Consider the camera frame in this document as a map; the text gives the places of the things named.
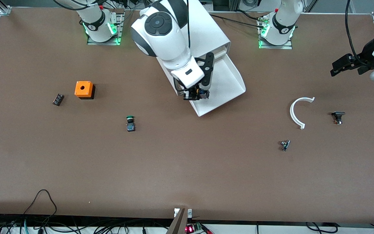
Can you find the white curved plastic arc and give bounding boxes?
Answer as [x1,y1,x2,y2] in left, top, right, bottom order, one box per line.
[290,97,315,130]

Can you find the orange box with hole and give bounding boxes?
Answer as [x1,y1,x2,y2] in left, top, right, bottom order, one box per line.
[74,81,95,100]

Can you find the circuit board with red light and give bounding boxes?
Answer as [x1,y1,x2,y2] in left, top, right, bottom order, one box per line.
[185,223,204,234]

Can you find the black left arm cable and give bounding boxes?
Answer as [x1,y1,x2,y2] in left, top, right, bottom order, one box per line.
[345,0,361,61]

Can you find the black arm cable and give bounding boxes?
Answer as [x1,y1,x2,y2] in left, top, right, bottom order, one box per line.
[52,0,191,49]
[345,0,361,61]

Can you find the black knob switch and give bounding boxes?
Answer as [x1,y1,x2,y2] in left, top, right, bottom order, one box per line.
[331,111,345,125]

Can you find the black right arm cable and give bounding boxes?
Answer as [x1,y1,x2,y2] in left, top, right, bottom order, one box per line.
[52,0,191,49]

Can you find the black cable on table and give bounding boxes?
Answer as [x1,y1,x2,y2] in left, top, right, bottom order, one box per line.
[208,14,267,25]

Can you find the grey metal mount bracket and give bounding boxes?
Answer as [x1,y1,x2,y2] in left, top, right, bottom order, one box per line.
[166,208,193,234]

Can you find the thin black looped cable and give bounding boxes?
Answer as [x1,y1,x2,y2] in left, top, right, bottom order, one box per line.
[23,189,57,217]

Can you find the tangled black cable bundle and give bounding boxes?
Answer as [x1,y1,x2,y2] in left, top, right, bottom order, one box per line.
[0,213,171,234]

